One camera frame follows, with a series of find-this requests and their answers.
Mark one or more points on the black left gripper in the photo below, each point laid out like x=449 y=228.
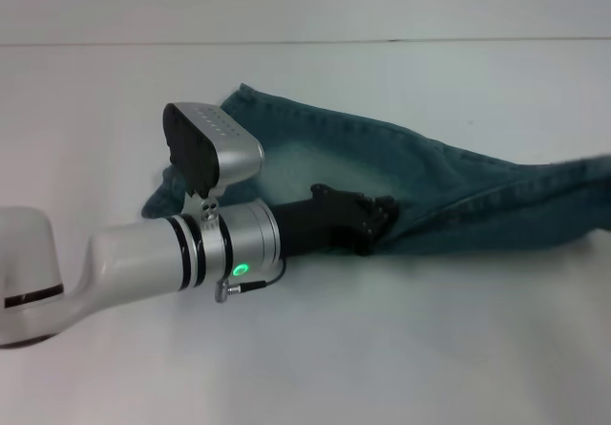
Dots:
x=320 y=224

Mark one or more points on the blue denim shorts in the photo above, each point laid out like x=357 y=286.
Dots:
x=453 y=191

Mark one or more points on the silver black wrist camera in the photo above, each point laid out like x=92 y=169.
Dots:
x=210 y=153

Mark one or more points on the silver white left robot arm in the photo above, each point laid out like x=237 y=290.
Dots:
x=138 y=262

